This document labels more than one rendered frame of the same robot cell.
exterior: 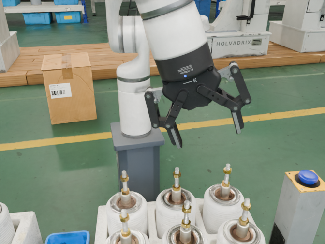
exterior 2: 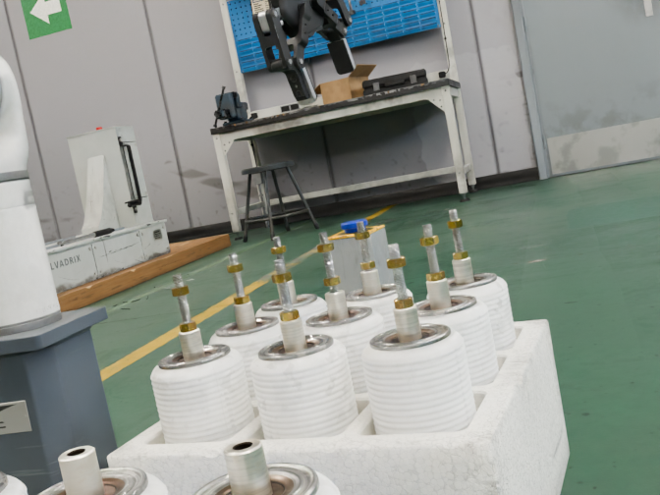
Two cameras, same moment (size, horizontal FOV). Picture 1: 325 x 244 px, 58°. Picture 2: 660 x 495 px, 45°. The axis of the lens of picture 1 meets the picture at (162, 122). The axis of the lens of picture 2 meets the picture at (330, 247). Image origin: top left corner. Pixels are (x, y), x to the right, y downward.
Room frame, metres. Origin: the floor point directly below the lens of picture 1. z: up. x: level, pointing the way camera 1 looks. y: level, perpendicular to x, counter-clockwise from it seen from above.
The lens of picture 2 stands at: (-0.02, 0.71, 0.43)
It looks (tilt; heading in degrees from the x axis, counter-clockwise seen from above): 6 degrees down; 300
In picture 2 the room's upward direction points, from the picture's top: 11 degrees counter-clockwise
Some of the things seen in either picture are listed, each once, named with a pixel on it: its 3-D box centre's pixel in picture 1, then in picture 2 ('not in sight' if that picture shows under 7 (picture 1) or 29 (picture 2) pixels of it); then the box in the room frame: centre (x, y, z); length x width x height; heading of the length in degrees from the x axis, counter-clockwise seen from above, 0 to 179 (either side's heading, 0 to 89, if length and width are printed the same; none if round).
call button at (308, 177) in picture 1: (307, 178); (355, 228); (0.53, -0.33, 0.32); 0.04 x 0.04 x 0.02
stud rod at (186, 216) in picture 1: (186, 216); (329, 265); (0.42, -0.05, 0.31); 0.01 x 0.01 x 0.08
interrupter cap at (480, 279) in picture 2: not in sight; (465, 282); (0.32, -0.18, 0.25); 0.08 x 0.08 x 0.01
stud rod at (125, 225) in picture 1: (125, 225); (286, 298); (0.41, 0.07, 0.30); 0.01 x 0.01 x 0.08
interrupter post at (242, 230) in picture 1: (242, 228); (370, 283); (0.44, -0.16, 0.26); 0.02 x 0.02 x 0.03
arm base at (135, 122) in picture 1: (135, 105); (6, 257); (0.78, 0.08, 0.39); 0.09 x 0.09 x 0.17; 13
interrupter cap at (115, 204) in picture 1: (126, 202); (194, 357); (0.53, 0.08, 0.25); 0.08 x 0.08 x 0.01
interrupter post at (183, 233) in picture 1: (185, 234); (337, 305); (0.42, -0.05, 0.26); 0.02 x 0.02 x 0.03
